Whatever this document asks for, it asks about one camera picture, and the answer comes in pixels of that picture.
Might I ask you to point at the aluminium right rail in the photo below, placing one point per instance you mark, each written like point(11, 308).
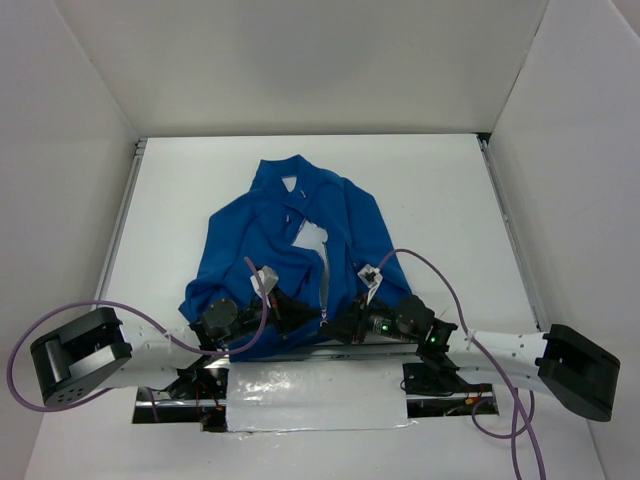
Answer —
point(483, 139)

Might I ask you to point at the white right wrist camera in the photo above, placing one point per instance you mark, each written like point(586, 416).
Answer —
point(372, 278)

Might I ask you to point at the aluminium front rail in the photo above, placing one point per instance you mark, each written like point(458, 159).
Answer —
point(324, 352)

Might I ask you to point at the white foil tape panel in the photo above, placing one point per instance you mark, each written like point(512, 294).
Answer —
point(316, 396)

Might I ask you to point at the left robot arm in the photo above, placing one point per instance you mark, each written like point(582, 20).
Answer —
point(114, 346)

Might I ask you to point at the aluminium left rail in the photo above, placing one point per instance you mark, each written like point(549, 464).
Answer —
point(113, 246)

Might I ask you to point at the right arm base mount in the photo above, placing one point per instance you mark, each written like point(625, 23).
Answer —
point(432, 396)

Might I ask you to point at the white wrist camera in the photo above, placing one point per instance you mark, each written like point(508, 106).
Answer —
point(372, 278)
point(264, 281)

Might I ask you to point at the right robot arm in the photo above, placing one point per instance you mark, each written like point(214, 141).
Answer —
point(561, 362)

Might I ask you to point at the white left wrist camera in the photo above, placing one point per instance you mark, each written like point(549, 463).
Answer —
point(264, 281)

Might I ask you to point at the aluminium rail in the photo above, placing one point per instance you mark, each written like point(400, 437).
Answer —
point(324, 352)
point(483, 139)
point(113, 246)

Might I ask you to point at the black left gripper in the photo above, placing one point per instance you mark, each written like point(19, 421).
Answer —
point(279, 307)

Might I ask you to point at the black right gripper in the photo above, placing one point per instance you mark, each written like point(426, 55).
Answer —
point(357, 320)

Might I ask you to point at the blue zip jacket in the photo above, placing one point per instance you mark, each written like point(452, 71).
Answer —
point(315, 229)

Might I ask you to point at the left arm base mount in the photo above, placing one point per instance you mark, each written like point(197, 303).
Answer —
point(196, 397)

